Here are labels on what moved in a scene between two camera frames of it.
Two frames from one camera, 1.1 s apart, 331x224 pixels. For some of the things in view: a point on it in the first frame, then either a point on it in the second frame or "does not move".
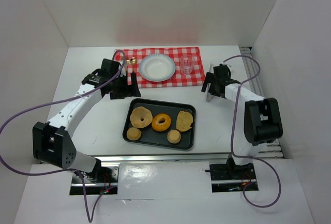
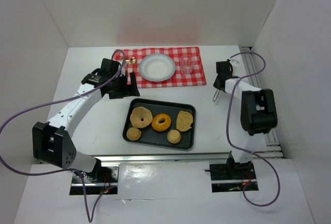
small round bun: [133, 134] does not move
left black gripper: [123, 87] does not move
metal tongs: [209, 95] -> [215, 95]
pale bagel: [137, 114] does not move
